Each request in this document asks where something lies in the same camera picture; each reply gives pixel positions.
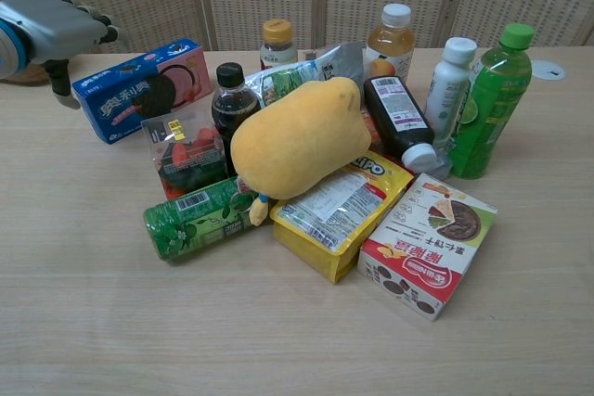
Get green bottle green cap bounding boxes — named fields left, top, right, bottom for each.
left=447, top=22, right=536, bottom=181

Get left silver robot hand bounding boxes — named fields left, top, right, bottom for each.
left=0, top=0, right=123, bottom=111

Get silver green snack bag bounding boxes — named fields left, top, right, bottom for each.
left=244, top=41, right=366, bottom=110

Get dark soda bottle black cap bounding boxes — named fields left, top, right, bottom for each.
left=211, top=61, right=263, bottom=179

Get yellow snack bag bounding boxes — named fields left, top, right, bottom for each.
left=269, top=150, right=415, bottom=286

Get clear pack red contents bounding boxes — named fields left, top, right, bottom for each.
left=141, top=107, right=230, bottom=200

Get clear plastic wrapper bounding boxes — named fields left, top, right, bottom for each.
left=429, top=135, right=455, bottom=180

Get yellow mango plush toy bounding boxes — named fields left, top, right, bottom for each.
left=229, top=76, right=373, bottom=226

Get orange juice bottle white cap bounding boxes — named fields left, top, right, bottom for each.
left=365, top=3, right=417, bottom=87

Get red white biscuit box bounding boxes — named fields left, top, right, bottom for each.
left=356, top=172, right=498, bottom=323

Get blue pink Oreo box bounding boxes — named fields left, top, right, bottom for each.
left=72, top=37, right=213, bottom=146

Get dark bottle purple label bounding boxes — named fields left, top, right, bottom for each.
left=363, top=74, right=438, bottom=171

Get brown bottle yellow lid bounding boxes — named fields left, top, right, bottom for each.
left=259, top=19, right=300, bottom=72

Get white table cable grommet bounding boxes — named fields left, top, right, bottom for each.
left=531, top=59, right=570, bottom=83

